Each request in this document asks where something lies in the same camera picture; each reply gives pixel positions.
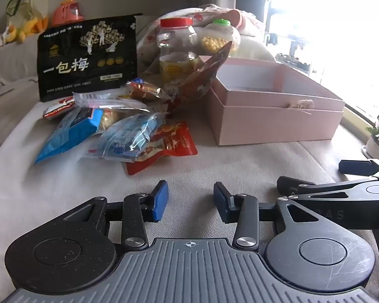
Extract orange plastic toy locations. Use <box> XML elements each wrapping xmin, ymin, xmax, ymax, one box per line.
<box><xmin>51</xmin><ymin>0</ymin><xmax>86</xmax><ymax>27</ymax></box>

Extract red-lid clear plastic jar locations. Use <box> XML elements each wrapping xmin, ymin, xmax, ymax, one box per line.
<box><xmin>158</xmin><ymin>17</ymin><xmax>200</xmax><ymax>86</ymax></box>

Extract red-brown patterned snack bag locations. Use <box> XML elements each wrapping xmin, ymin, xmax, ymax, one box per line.
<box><xmin>172</xmin><ymin>42</ymin><xmax>233</xmax><ymax>114</ymax></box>

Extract clear blue-print snack packet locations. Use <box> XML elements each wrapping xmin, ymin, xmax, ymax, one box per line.
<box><xmin>88</xmin><ymin>112</ymin><xmax>169</xmax><ymax>164</ymax></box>

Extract yellow plush toy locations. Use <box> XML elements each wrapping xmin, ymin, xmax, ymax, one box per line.
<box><xmin>5</xmin><ymin>16</ymin><xmax>49</xmax><ymax>44</ymax></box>

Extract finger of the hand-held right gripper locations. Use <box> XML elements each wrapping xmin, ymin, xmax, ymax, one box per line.
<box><xmin>339</xmin><ymin>156</ymin><xmax>379</xmax><ymax>175</ymax></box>
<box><xmin>277</xmin><ymin>176</ymin><xmax>316</xmax><ymax>198</ymax></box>

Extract green-lid jar of yellow balls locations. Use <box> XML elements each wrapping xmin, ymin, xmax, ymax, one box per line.
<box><xmin>197</xmin><ymin>19</ymin><xmax>241</xmax><ymax>54</ymax></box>

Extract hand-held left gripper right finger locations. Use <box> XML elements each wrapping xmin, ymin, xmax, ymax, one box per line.
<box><xmin>214</xmin><ymin>181</ymin><xmax>323</xmax><ymax>250</ymax></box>

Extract pink cardboard box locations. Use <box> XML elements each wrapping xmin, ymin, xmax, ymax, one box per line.
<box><xmin>198</xmin><ymin>55</ymin><xmax>346</xmax><ymax>146</ymax></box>

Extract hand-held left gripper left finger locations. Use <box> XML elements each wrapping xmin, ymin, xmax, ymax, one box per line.
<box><xmin>63</xmin><ymin>180</ymin><xmax>169</xmax><ymax>251</ymax></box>

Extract clear pastry packet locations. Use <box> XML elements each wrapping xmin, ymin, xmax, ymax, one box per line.
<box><xmin>72</xmin><ymin>91</ymin><xmax>151</xmax><ymax>115</ymax></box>

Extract white and green bag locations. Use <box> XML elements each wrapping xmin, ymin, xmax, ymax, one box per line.
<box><xmin>6</xmin><ymin>0</ymin><xmax>50</xmax><ymax>26</ymax></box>

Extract balcony plant rack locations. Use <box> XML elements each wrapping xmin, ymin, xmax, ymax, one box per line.
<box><xmin>265</xmin><ymin>32</ymin><xmax>315</xmax><ymax>71</ymax></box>

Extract pink floral blanket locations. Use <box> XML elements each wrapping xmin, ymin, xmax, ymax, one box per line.
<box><xmin>136</xmin><ymin>4</ymin><xmax>277</xmax><ymax>70</ymax></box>

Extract large black snack bag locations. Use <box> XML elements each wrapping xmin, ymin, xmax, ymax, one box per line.
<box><xmin>37</xmin><ymin>13</ymin><xmax>143</xmax><ymax>103</ymax></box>

